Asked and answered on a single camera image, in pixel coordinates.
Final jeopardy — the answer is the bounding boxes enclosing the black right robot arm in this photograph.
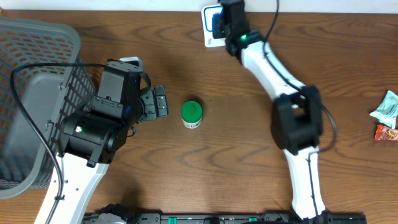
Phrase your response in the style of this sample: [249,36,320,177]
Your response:
[212,0,326,223]

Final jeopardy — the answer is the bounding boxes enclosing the white black barcode scanner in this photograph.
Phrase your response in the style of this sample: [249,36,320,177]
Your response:
[201,4,225,48]

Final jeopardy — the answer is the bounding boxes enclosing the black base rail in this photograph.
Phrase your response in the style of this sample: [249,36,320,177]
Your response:
[81,203,367,224]

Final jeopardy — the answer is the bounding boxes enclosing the red brown chocolate bar wrapper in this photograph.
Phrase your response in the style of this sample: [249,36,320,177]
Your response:
[374,124,398,141]

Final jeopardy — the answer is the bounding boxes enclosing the dark grey plastic basket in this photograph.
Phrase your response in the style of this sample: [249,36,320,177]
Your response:
[1,17,95,199]

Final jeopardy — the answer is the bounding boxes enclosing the green lid jar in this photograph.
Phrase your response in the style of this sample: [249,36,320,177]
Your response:
[181,101,203,129]

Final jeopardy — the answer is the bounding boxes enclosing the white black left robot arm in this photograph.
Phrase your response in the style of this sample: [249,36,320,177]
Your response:
[35,57,169,223]

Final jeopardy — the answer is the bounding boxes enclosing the mint green wipes pack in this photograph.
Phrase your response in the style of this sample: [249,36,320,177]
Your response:
[369,90,397,129]

